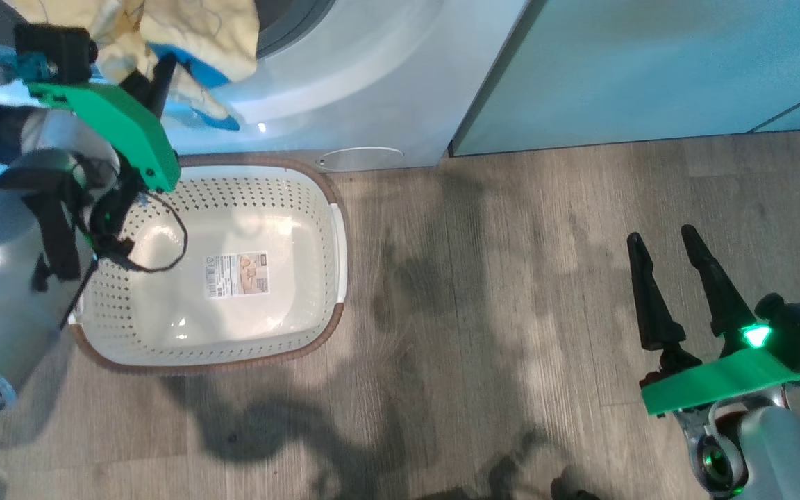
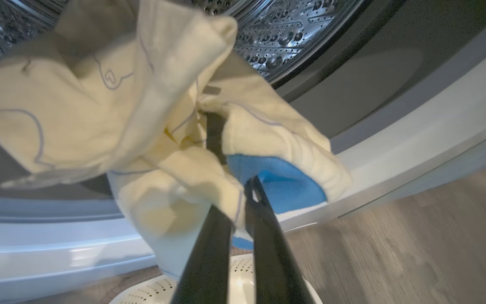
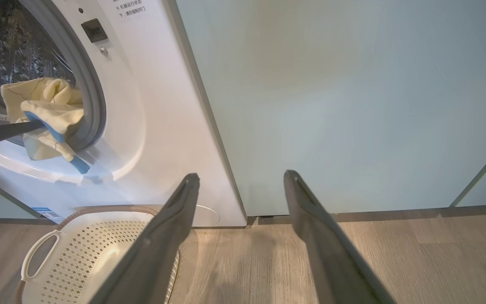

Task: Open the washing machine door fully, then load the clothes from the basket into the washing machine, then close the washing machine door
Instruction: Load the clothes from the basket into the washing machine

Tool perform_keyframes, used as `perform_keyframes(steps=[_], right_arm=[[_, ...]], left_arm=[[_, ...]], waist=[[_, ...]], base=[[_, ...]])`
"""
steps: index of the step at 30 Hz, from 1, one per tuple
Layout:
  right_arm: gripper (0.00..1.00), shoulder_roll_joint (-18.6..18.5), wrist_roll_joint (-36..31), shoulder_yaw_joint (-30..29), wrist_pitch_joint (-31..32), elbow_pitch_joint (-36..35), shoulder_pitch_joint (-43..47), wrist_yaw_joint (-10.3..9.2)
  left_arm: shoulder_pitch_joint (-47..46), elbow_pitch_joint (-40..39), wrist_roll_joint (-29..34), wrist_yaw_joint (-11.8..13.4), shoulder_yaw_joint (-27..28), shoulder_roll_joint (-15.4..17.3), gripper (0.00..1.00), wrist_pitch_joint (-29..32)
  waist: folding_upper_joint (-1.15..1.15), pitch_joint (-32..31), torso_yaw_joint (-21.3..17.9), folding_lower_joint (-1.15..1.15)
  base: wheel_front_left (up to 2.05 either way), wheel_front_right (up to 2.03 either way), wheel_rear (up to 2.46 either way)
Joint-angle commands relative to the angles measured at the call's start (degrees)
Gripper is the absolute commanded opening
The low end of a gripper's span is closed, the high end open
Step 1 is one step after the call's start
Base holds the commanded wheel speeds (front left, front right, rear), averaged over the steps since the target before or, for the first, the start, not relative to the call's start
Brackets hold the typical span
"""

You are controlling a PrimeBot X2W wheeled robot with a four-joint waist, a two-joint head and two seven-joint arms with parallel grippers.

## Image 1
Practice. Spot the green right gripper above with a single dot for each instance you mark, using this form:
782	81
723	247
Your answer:
719	382

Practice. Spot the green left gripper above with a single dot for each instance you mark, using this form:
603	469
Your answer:
129	132

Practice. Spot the cream bear-print garment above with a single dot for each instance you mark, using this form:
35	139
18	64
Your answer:
212	35

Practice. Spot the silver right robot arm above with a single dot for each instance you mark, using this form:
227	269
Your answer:
782	451

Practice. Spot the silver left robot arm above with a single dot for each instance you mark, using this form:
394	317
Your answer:
4	278

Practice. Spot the white front-load washing machine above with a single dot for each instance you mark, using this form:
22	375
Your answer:
372	83

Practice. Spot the pale green cabinet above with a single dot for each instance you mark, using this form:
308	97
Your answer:
650	69

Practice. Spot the cream perforated laundry basket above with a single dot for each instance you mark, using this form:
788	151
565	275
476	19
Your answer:
289	208

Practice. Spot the paper basket label sticker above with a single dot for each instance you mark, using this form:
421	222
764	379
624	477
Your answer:
237	274

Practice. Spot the round white filter cover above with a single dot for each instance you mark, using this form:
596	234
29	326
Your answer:
358	158

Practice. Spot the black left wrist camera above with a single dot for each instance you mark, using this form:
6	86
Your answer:
53	52

